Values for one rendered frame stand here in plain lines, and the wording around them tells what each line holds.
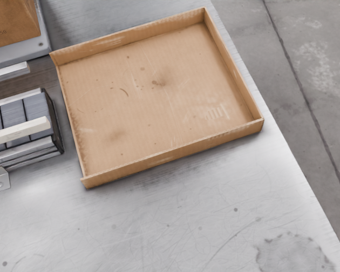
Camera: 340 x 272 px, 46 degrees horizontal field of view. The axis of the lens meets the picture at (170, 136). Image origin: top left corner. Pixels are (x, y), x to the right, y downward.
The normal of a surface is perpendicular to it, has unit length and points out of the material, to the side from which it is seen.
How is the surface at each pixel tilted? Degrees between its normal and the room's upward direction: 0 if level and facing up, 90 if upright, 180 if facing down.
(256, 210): 0
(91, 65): 0
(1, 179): 0
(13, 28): 90
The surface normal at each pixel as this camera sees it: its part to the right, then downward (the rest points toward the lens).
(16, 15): 0.30, 0.84
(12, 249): -0.06, -0.45
